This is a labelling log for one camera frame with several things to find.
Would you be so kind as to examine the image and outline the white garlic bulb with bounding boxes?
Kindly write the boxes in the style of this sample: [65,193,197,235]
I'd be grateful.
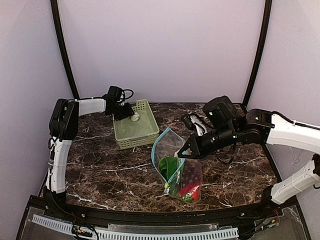
[130,112,140,122]

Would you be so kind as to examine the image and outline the green bok choy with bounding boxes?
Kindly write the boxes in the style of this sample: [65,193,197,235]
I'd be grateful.
[158,156,182,182]

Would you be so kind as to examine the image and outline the clear zip top bag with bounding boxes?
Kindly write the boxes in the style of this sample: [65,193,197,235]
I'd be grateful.
[151,127,203,204]

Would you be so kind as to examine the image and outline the dark red grapes bunch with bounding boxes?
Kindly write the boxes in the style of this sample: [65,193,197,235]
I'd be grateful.
[181,159,202,187]

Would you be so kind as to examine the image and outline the orange red chili pepper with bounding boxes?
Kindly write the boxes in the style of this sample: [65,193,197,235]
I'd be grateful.
[178,182,201,203]

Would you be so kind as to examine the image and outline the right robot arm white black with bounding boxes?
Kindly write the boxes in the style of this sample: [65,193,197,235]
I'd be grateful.
[177,95,320,205]

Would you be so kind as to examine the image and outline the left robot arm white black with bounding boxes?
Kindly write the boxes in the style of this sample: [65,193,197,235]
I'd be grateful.
[45,86,135,195]

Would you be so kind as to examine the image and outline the beige plastic basket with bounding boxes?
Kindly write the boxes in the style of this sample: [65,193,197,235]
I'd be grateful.
[113,99,160,150]

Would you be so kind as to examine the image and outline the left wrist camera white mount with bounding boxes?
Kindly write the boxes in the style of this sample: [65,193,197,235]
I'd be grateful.
[116,89,134,105]

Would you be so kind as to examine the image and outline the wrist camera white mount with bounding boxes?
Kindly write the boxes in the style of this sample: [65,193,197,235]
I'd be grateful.
[116,89,134,105]
[180,113,214,136]

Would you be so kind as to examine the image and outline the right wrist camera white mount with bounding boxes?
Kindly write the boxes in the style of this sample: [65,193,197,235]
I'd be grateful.
[180,113,214,136]

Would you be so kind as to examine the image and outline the black curved front rail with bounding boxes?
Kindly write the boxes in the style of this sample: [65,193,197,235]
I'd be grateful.
[63,203,276,228]

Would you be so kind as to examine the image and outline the left black frame post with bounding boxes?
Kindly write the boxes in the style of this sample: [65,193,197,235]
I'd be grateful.
[50,0,80,99]

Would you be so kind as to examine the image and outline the black frame post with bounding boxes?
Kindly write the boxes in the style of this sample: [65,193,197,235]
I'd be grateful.
[242,0,273,108]
[50,0,80,99]

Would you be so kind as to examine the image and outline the white slotted cable duct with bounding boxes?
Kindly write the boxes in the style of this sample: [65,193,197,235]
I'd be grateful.
[31,214,240,240]

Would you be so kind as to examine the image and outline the right black frame post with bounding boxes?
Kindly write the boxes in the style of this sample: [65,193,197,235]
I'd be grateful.
[242,0,273,108]

